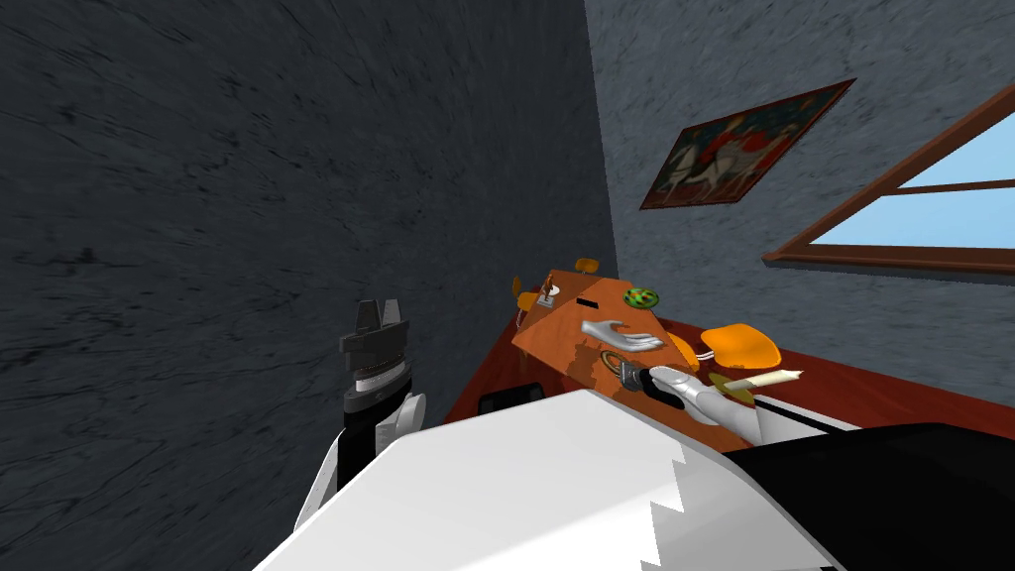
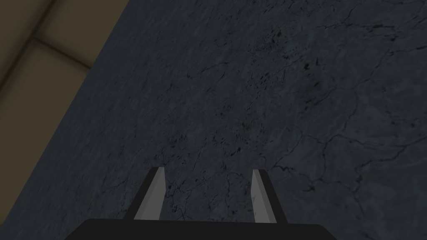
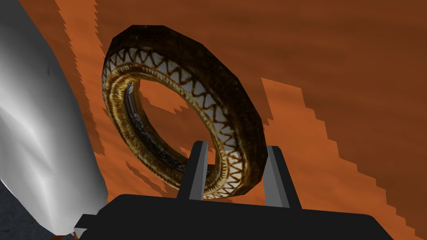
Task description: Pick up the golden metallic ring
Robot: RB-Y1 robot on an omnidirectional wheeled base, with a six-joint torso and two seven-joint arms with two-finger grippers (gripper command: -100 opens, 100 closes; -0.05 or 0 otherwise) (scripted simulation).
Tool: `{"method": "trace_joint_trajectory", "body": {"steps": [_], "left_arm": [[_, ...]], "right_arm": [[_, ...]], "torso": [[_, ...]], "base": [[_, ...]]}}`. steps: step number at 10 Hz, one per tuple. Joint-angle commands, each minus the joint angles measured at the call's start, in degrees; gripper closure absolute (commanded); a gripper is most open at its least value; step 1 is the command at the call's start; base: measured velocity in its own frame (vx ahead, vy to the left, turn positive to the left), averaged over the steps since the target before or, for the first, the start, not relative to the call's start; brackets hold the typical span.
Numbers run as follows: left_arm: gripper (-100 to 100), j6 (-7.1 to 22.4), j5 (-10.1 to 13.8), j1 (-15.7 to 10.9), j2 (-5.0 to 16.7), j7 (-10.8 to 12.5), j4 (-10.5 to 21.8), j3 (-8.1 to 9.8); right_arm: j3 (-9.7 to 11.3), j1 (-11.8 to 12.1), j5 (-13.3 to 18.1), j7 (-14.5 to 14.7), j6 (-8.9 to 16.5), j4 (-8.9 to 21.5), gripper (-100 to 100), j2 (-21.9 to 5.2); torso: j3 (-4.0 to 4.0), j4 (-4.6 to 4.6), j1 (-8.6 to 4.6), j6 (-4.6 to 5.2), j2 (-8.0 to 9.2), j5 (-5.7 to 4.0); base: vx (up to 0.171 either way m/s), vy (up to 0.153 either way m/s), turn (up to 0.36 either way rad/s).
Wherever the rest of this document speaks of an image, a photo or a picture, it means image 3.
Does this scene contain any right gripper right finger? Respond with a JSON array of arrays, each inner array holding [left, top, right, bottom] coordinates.
[[263, 145, 303, 210]]

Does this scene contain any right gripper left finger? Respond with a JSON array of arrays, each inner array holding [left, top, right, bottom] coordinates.
[[176, 140, 209, 201]]

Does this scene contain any brown and gold ring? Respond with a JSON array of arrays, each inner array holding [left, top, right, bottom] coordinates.
[[101, 24, 269, 200]]

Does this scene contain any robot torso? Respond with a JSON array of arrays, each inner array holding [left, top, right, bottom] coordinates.
[[0, 0, 109, 236]]

